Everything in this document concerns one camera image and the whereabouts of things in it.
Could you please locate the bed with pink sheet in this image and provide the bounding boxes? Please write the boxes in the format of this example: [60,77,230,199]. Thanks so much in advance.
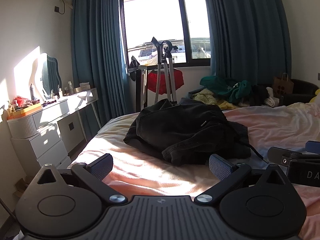
[69,104,320,240]

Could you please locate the black armchair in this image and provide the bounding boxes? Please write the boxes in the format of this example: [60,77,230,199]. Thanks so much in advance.
[260,79,317,107]

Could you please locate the yellow knit garment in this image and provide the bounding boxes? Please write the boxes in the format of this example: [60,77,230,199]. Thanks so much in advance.
[194,88,240,110]

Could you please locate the red cloth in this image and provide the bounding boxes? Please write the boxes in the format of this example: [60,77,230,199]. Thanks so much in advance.
[147,68,184,95]

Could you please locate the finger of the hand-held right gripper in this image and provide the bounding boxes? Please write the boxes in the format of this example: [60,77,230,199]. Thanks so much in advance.
[305,141,320,155]
[267,147,304,167]

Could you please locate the yellow plush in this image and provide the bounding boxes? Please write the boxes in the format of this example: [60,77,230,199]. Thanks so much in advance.
[309,88,320,103]

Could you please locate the wavy framed mirror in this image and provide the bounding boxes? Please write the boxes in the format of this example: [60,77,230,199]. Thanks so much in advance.
[30,53,62,100]

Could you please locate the green garment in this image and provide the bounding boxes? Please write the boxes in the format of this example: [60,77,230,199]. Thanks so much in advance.
[199,75,252,104]

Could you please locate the white cloth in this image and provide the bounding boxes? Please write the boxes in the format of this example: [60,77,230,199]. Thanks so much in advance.
[264,87,280,107]

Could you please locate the dark cloth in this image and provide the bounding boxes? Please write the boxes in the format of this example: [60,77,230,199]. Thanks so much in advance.
[246,84,269,107]

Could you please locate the dark fabric basket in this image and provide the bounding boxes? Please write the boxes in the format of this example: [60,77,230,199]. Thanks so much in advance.
[187,89,200,101]

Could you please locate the orange tray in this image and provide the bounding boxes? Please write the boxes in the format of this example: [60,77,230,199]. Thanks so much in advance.
[7,104,43,120]

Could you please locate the cardboard boxes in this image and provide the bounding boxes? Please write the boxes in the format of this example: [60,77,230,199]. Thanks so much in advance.
[14,177,33,198]

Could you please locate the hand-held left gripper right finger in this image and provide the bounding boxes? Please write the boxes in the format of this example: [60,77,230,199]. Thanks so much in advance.
[194,154,285,204]

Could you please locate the white vanity desk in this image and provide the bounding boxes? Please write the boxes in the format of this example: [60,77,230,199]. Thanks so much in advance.
[7,87,103,140]

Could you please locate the dark framed window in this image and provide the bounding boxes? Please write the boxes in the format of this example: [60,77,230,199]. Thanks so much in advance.
[119,0,213,68]

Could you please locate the black garment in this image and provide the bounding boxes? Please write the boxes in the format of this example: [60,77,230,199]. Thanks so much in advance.
[123,98,266,166]

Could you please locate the teal curtain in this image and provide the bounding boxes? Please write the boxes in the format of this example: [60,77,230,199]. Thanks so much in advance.
[71,0,128,120]
[202,0,294,85]

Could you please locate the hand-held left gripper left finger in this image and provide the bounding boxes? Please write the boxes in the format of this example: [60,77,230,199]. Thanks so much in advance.
[37,153,125,204]

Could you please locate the brown paper bag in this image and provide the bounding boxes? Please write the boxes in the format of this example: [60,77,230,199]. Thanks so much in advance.
[272,73,294,98]

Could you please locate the white drawer cabinet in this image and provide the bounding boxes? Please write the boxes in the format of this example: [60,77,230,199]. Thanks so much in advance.
[10,122,72,169]

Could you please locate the small black bag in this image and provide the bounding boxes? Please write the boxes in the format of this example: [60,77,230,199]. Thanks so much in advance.
[129,55,140,69]

